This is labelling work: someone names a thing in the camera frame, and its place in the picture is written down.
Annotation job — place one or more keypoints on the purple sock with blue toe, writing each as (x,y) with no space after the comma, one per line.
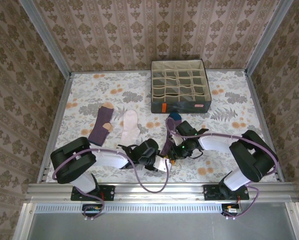
(165,148)

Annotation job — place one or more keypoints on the white sock with striped cuff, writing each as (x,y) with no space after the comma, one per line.
(130,127)

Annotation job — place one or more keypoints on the grey fabric sock organizer box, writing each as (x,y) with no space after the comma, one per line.
(179,106)

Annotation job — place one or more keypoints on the purple sock with tan toe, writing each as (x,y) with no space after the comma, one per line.
(99,127)

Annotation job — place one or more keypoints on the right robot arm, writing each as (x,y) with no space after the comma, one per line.
(257,157)

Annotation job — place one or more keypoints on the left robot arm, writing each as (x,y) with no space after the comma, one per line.
(107,160)

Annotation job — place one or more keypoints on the grey metal panel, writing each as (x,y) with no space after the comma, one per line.
(152,227)

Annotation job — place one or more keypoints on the floral tablecloth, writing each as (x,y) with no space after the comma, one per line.
(102,87)

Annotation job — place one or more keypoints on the wide aluminium base rail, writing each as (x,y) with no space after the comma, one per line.
(177,194)

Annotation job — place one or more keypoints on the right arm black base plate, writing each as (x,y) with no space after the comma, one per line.
(210,193)

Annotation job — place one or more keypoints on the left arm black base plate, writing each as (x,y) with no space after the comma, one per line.
(109,193)

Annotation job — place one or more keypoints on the black connector bracket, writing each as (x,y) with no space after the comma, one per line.
(90,210)
(232,210)

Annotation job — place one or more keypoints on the aluminium side rail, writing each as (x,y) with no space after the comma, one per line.
(260,112)
(55,125)

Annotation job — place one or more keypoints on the aluminium frame post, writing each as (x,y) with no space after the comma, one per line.
(48,40)
(268,37)

